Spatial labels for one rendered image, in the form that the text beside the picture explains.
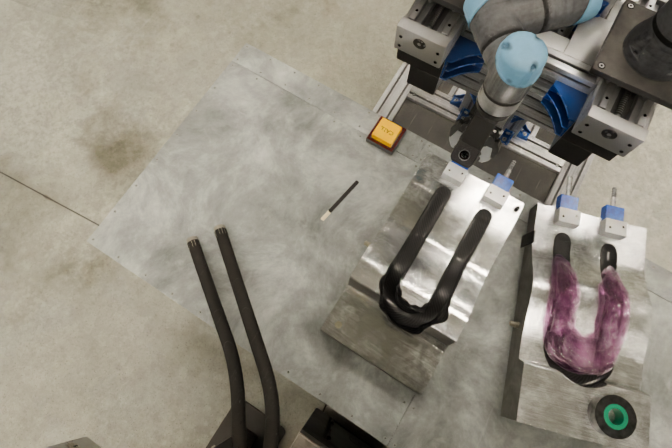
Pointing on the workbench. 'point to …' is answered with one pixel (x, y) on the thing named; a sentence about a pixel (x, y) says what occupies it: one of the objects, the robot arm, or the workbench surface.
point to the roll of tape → (625, 418)
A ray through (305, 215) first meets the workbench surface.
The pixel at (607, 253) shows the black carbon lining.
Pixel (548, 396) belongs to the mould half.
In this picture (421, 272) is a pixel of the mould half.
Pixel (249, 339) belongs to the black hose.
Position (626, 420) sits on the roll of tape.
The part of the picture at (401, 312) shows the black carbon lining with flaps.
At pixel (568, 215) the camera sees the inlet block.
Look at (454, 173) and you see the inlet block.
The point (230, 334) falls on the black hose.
